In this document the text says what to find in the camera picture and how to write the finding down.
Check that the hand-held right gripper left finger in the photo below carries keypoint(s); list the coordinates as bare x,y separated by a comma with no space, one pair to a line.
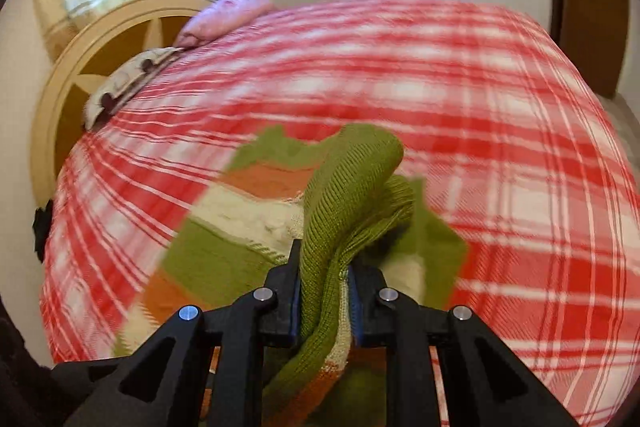
280,302

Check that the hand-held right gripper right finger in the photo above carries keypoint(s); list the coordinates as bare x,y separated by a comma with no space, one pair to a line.
370,312

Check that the green striped knit sweater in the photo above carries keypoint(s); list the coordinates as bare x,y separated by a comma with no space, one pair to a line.
350,187

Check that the red plaid bed blanket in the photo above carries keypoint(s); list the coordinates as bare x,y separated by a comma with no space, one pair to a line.
500,132

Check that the black cloth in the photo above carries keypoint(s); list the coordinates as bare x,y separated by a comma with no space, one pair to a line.
42,227

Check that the white brown patterned pillow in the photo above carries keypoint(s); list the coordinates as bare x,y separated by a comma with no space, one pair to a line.
125,79

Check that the pink pillow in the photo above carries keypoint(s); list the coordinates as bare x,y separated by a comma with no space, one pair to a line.
225,14

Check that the cream wooden headboard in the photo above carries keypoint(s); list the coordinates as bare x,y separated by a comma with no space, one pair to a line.
65,72

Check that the brown wooden door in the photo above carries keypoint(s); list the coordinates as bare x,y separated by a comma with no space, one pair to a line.
595,7

